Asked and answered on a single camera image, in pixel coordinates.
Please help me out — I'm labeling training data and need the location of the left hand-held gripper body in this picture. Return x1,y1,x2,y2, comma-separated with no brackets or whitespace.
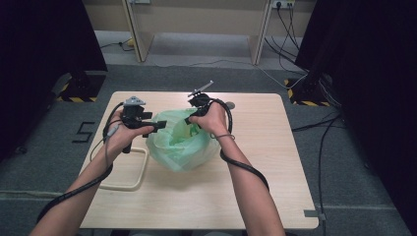
119,95,148,154

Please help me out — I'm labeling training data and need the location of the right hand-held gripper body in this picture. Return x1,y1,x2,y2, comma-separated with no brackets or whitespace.
187,80,215,117

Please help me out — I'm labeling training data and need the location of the green printed plastic bag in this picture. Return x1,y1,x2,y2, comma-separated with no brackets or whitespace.
145,107,221,174

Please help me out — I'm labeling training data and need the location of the cream bin rim ring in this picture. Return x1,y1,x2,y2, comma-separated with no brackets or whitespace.
97,147,149,192

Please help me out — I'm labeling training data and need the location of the person's right hand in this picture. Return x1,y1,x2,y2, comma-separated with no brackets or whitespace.
188,101,231,138

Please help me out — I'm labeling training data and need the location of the person's left hand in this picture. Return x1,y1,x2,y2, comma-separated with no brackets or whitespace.
106,112,155,159

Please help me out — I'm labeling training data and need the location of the thin wrist band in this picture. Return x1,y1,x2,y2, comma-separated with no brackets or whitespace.
209,132,236,142

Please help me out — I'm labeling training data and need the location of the black stand base hazard tape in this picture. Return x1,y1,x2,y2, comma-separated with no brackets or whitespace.
283,75,332,107
52,72,107,103

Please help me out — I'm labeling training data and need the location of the black curtain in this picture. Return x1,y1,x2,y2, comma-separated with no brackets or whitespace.
0,0,107,161
294,0,417,236

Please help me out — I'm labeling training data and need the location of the grey cable with plug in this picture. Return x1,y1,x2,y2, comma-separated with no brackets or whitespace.
89,119,122,171

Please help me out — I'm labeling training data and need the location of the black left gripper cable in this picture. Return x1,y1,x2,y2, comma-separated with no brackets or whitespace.
35,101,126,224

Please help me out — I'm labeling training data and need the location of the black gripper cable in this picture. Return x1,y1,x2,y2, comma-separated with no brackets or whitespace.
209,97,270,193
35,101,126,224

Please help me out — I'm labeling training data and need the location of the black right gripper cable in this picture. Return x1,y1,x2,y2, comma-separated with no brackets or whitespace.
209,97,270,193

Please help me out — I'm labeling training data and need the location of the white floor cable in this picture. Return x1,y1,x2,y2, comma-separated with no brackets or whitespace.
149,58,309,90

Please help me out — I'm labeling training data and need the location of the black floor cable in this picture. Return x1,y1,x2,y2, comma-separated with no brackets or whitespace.
290,111,342,133
317,116,340,236
97,38,136,53

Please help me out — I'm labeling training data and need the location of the black power cable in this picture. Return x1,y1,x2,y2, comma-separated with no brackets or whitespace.
264,4,311,75

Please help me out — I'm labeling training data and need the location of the white wall power outlet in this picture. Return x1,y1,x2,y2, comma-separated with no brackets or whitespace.
271,0,296,9

